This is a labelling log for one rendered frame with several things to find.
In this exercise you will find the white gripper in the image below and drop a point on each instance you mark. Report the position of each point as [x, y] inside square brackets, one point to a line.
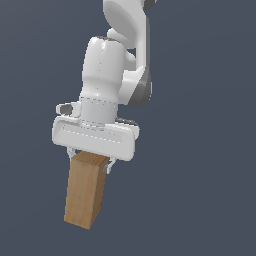
[95, 136]

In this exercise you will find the tall wooden block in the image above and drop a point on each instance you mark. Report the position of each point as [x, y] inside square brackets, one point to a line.
[85, 191]

